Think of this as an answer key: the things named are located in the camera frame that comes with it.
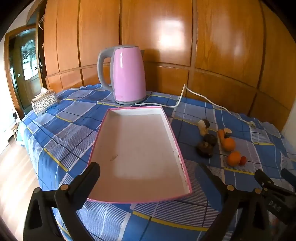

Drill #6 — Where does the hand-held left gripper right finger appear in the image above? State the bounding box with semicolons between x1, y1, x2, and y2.
199;163;271;241

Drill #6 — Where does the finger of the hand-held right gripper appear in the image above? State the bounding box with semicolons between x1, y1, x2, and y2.
254;169;278;192
281;168;296;193

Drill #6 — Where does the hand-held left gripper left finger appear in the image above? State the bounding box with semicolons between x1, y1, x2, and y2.
23;162;101;241

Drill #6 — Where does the dark brown round fruit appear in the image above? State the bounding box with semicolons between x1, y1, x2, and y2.
203;134;218;147
196;142;213;158

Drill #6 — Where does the orange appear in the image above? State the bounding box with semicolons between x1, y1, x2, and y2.
222;138;236;152
228;151;241;166

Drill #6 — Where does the pink rectangular tray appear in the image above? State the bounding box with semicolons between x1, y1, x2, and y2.
87;106;193;204

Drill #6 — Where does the blue plaid tablecloth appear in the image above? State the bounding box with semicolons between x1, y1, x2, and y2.
18;85;296;241

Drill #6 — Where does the silver patterned tissue box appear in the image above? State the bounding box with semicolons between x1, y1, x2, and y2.
31;88;58;116

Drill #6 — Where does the pink electric kettle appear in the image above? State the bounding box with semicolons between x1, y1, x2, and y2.
97;45;147;105

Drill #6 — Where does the wooden glass door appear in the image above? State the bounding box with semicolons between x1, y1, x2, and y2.
4;24;47;116

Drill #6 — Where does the wooden wardrobe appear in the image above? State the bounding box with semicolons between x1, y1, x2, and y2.
43;0;296;132

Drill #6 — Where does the white power cord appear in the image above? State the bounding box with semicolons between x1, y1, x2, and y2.
135;84;257;128

